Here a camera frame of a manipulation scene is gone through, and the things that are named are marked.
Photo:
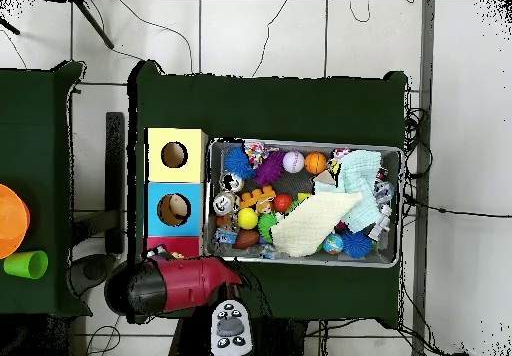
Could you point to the cream waffle cloth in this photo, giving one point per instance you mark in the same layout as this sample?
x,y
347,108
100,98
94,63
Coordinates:
x,y
312,224

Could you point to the mint green waffle cloth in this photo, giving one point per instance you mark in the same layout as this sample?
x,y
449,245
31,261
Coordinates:
x,y
360,184

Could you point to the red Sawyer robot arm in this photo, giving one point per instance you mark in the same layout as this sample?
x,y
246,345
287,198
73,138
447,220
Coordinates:
x,y
188,280

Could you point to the wooden three-hole box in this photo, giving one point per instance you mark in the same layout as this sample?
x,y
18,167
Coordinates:
x,y
188,228

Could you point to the silver mesh bin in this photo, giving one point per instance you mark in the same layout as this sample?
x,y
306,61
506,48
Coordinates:
x,y
390,248

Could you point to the grey floor base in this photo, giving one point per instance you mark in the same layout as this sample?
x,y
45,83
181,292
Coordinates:
x,y
94,272

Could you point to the yellow ball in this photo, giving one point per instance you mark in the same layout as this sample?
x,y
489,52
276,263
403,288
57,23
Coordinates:
x,y
248,218

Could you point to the orange toy brick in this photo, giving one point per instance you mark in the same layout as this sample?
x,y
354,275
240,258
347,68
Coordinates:
x,y
258,196

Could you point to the blue fuzzy ball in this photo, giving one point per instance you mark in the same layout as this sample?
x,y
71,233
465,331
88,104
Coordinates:
x,y
238,163

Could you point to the red ball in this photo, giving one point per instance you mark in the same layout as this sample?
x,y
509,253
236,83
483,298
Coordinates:
x,y
282,202

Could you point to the green plastic cup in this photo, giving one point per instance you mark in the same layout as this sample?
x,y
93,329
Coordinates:
x,y
24,265

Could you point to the purple spiky ball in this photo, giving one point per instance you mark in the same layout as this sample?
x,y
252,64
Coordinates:
x,y
270,168

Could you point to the orange bowl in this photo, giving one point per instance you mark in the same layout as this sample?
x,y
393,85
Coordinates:
x,y
12,220

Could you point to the white toy baseball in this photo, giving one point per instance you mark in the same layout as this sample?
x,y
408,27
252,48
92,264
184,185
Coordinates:
x,y
293,161

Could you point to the dark green tablecloth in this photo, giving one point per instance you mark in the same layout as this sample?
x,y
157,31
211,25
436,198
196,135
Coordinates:
x,y
260,108
32,132

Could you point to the orange toy basketball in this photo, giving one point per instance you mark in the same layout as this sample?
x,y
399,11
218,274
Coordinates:
x,y
316,163

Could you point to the black tripod leg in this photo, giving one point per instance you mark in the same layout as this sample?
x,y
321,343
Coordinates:
x,y
10,28
94,24

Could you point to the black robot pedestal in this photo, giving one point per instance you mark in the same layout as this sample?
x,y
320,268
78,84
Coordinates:
x,y
280,340

